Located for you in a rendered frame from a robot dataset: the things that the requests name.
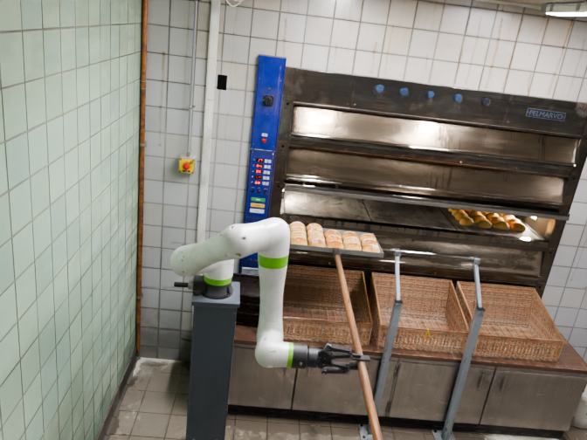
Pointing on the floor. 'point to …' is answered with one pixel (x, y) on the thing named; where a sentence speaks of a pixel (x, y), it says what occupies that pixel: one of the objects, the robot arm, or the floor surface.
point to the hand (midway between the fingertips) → (360, 361)
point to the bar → (395, 336)
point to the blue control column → (265, 125)
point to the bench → (415, 389)
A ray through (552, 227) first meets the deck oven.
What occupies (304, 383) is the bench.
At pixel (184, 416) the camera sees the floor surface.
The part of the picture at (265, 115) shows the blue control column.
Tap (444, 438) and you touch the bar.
